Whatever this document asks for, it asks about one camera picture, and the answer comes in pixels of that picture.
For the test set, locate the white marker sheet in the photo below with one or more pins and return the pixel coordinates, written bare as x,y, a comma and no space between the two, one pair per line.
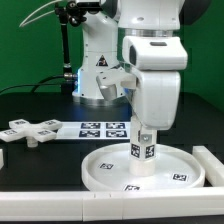
94,130

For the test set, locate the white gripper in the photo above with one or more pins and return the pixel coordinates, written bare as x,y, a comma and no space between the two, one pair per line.
153,96

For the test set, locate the white round table top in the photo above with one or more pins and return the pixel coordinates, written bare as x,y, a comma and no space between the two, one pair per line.
117,168

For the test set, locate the white cross-shaped table base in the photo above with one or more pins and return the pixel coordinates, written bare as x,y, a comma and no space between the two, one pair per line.
33,133

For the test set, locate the white left fence block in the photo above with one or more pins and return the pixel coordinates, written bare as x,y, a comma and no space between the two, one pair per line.
1,159

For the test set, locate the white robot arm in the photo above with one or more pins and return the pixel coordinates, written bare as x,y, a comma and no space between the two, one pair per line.
109,21

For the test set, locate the black camera stand pole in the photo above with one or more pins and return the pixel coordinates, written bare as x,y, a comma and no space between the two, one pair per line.
69,85

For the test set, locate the white fence rail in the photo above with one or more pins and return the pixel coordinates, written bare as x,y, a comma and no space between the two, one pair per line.
95,206
214,169

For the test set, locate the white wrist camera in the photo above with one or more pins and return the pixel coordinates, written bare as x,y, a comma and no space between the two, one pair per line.
154,53

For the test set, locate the white right fence rail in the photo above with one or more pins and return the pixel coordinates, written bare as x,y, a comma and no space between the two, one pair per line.
214,169

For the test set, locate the white front fence rail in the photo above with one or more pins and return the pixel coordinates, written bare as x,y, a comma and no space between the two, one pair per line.
95,206

